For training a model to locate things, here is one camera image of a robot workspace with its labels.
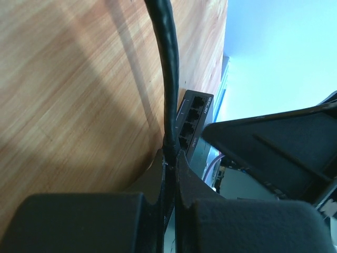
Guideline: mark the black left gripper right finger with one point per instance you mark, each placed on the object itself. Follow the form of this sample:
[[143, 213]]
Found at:
[[207, 222]]

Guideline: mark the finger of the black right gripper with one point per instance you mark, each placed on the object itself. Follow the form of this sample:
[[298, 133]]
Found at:
[[293, 153]]

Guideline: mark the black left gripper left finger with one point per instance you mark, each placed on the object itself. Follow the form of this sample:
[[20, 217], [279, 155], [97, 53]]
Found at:
[[129, 221]]

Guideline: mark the black network switch box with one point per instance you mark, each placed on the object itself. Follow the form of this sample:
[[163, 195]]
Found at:
[[194, 114]]

